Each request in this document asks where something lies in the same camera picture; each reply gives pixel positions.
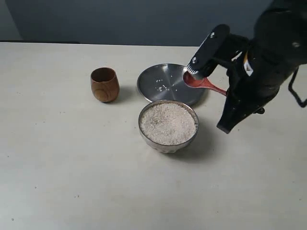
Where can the steel bowl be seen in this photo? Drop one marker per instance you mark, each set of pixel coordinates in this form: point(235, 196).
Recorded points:
point(166, 148)

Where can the round steel plate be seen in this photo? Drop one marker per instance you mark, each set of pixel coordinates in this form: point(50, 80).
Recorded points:
point(180, 92)

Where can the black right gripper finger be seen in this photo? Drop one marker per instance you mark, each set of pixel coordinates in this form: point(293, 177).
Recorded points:
point(202, 62)

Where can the white grains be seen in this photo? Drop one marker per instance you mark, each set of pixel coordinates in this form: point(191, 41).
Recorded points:
point(165, 83)

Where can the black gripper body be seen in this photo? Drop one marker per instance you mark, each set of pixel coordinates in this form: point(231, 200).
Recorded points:
point(278, 48)

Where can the dark red wooden spoon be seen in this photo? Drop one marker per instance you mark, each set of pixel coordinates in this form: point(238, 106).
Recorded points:
point(192, 82)

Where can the wooden cup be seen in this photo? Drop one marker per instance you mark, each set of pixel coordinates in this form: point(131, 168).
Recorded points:
point(104, 84)

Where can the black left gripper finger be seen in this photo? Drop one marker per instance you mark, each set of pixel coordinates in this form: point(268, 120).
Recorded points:
point(236, 103)

